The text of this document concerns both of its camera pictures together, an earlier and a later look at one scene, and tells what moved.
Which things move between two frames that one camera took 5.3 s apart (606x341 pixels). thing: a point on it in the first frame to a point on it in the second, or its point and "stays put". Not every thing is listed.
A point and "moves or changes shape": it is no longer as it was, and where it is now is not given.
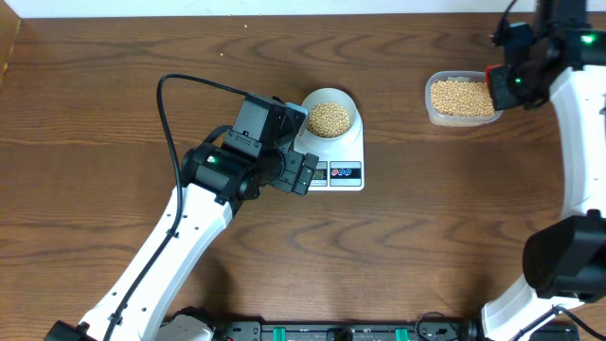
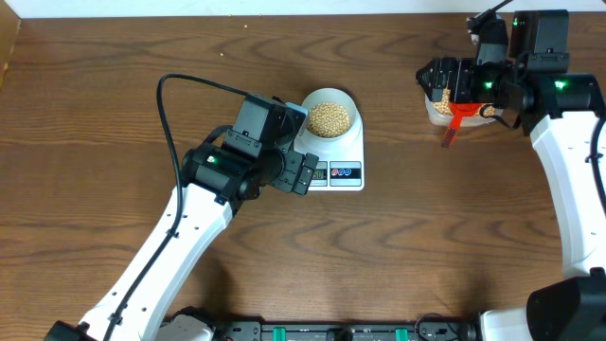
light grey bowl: x=331 y=114 stays put
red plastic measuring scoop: x=488 y=69 moves or changes shape
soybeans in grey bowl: x=328 y=119 stays put
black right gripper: x=501 y=96 to x=461 y=67
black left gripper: x=292 y=160 stays put
